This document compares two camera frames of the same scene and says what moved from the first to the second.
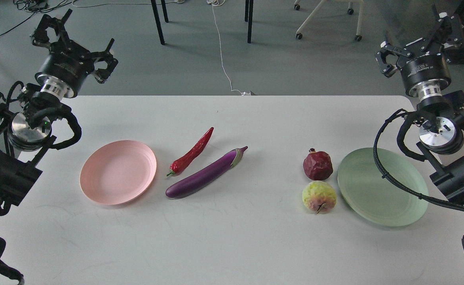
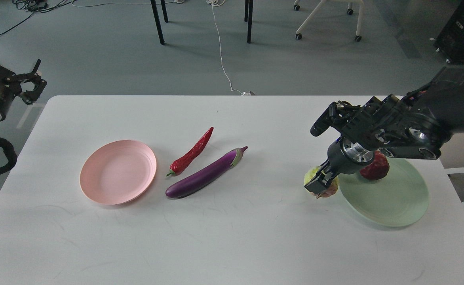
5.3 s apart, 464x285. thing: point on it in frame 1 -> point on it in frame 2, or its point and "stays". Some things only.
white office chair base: x=358 y=38 stays
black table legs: x=251 y=10 stays
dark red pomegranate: x=318 y=166 -> x=378 y=168
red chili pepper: x=179 y=164 stays
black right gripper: x=426 y=74 -> x=347 y=156
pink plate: x=116 y=171 stays
